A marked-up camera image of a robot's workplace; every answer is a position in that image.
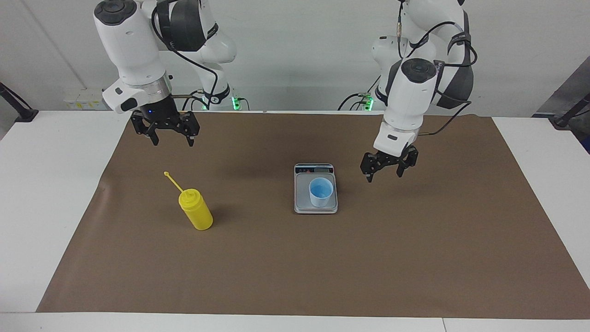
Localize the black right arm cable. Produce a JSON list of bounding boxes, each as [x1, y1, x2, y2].
[[151, 0, 218, 111]]

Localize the white wall socket strip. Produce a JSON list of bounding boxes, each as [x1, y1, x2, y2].
[[64, 89, 106, 110]]

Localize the brown table mat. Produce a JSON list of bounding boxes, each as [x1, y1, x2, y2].
[[36, 111, 590, 320]]

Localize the light blue plastic cup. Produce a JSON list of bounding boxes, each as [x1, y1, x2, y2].
[[308, 177, 334, 208]]

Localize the silver digital kitchen scale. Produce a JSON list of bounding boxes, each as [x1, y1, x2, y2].
[[294, 163, 338, 214]]

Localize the black clamp stand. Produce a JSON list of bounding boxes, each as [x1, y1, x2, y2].
[[0, 82, 39, 123], [549, 92, 590, 128]]

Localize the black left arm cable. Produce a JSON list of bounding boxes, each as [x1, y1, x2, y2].
[[397, 0, 478, 136]]

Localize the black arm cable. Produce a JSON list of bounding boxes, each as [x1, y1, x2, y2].
[[151, 0, 218, 111], [397, 0, 478, 136]]

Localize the black base cable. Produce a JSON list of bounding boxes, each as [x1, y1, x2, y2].
[[338, 74, 383, 111], [182, 90, 210, 111]]

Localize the yellow squeeze bottle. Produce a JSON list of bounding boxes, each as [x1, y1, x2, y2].
[[164, 172, 214, 231]]

